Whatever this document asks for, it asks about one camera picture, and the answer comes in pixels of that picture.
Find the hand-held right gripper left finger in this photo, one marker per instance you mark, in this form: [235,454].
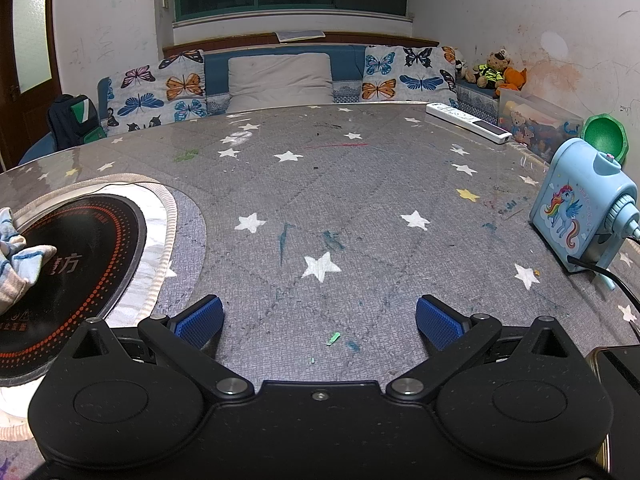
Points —
[202,321]

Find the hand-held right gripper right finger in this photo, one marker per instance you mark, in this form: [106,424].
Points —
[439,321]

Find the blue striped white garment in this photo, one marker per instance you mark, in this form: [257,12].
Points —
[25,260]

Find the round marble cooktop surround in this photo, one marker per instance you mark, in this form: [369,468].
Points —
[162,230]

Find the small green scrap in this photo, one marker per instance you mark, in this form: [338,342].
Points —
[333,339]

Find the round black induction cooktop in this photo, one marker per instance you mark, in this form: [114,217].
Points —
[95,255]

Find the grey star-printed tablecloth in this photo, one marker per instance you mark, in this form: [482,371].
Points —
[350,185]

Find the blue unicorn pencil sharpener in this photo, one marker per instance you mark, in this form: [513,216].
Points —
[560,205]

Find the smartphone with gold case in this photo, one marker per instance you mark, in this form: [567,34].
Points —
[620,400]

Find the white power strip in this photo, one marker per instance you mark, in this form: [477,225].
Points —
[462,119]

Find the clear plastic toy box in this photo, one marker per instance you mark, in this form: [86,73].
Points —
[535,122]

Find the butterfly-printed cushion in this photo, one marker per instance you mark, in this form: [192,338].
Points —
[155,90]
[407,74]

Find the dark backpack with green panel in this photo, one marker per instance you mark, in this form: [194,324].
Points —
[67,122]

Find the green plastic bowl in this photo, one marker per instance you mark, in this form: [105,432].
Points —
[602,135]

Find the black and white plush toy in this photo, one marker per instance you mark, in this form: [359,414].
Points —
[464,71]

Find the grey pillow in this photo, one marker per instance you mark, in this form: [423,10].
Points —
[277,80]

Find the blue sofa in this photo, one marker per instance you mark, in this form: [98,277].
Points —
[216,67]

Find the orange plush toy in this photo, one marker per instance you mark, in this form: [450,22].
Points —
[514,78]

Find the teddy bear in yellow vest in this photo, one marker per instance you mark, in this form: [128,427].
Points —
[491,71]

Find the brown wooden door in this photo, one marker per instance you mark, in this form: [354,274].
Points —
[6,110]

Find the book on ledge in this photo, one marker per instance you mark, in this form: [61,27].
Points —
[300,35]

